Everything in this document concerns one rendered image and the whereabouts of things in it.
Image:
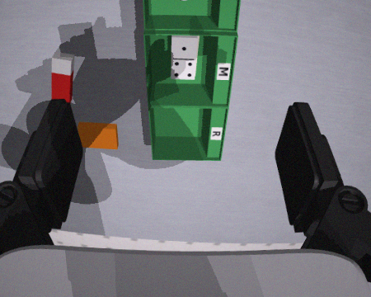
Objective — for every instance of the orange rectangular block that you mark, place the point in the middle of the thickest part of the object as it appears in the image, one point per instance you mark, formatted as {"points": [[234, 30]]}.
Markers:
{"points": [[98, 135]]}

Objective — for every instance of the green bin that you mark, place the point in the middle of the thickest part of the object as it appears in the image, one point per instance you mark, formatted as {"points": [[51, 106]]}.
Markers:
{"points": [[179, 124]]}

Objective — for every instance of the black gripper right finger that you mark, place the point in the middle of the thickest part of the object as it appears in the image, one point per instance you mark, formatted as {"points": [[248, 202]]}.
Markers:
{"points": [[332, 216]]}

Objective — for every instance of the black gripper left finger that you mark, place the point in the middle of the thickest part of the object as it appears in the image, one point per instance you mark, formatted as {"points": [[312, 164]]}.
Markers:
{"points": [[38, 198]]}

